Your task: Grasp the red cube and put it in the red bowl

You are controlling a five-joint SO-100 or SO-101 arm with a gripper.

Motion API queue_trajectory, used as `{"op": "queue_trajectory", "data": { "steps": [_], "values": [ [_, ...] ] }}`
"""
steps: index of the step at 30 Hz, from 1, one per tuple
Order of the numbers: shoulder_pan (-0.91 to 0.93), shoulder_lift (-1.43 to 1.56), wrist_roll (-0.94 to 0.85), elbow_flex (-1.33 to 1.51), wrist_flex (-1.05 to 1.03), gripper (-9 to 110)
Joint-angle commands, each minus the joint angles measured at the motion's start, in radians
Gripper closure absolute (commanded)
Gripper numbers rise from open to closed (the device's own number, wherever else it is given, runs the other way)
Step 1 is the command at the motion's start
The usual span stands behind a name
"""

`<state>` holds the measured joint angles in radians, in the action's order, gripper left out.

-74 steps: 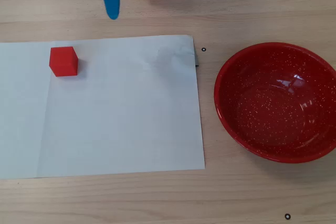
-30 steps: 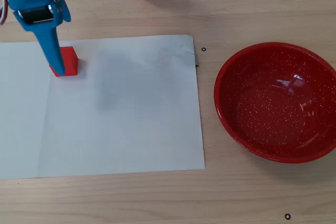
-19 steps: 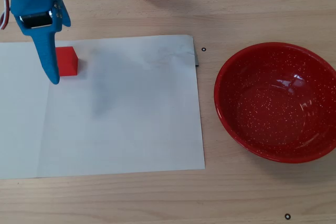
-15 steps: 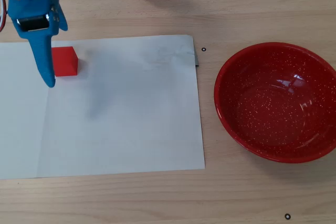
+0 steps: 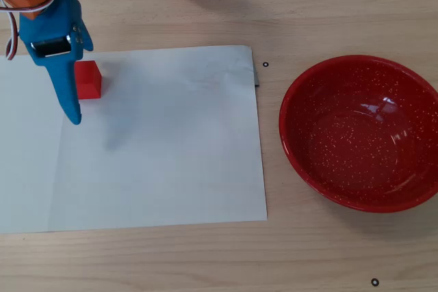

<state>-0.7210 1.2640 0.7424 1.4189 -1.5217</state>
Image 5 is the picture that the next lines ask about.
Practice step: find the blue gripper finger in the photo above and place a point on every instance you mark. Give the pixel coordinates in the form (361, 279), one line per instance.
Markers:
(66, 90)

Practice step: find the blue gripper body with motor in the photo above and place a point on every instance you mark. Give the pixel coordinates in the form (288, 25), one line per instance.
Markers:
(51, 50)

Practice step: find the red speckled bowl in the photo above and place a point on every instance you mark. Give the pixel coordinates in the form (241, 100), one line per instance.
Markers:
(359, 141)

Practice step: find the red cube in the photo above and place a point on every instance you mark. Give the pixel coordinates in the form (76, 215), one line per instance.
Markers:
(89, 81)

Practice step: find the white paper sheet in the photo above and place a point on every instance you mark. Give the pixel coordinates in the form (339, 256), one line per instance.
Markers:
(154, 141)

